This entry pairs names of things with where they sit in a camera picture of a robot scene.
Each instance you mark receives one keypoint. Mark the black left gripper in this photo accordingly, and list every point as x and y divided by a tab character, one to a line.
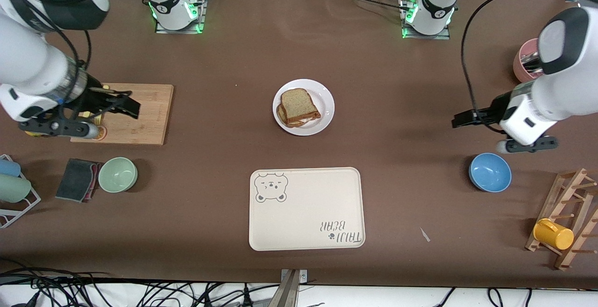
492	110

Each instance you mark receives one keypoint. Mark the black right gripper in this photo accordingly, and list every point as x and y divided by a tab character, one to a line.
96	95

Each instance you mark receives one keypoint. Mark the white round plate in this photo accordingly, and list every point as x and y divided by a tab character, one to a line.
327	101

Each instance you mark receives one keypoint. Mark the fried egg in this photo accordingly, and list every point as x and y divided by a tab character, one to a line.
306	119

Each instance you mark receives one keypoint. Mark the plain brown bread slice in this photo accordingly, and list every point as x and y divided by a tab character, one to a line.
299	103

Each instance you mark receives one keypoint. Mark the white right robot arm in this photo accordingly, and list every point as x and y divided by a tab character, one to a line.
28	64

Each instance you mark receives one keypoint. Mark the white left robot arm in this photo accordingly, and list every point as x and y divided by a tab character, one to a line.
560	96

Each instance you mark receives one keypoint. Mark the wooden cutting board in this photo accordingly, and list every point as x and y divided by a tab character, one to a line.
149	120

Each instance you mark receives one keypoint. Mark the orange slice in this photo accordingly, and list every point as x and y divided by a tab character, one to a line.
101	134

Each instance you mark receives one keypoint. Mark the blue bowl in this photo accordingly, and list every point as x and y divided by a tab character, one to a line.
490	172

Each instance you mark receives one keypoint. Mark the pink bowl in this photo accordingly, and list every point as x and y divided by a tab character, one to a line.
521	71

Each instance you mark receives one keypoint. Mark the pale green bowl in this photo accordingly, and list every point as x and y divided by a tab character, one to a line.
117	175

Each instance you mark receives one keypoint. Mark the metal ladle spoon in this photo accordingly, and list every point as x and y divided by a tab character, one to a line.
531	61

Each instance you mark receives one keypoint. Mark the grey and pink cloth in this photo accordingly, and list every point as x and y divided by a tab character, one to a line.
74	180

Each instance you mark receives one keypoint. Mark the wooden mug rack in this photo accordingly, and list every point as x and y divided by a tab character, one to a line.
567	190

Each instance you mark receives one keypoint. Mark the small grey tape scrap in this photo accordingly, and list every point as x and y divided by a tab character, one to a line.
424	234

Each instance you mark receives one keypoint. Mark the light blue cup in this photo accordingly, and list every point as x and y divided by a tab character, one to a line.
8	167

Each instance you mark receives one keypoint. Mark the pale green cup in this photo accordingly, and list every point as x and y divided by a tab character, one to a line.
14	189

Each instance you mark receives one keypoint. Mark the yellow mug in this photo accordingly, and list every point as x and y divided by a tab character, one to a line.
553	234

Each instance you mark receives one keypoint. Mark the cream bear print tray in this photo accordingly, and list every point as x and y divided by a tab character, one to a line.
303	209

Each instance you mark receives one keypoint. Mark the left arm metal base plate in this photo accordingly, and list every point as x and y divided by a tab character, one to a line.
441	36

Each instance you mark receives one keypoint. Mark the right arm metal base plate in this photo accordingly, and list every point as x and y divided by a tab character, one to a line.
202	17

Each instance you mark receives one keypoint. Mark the aluminium clamp bracket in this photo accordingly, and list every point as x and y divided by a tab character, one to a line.
289	288

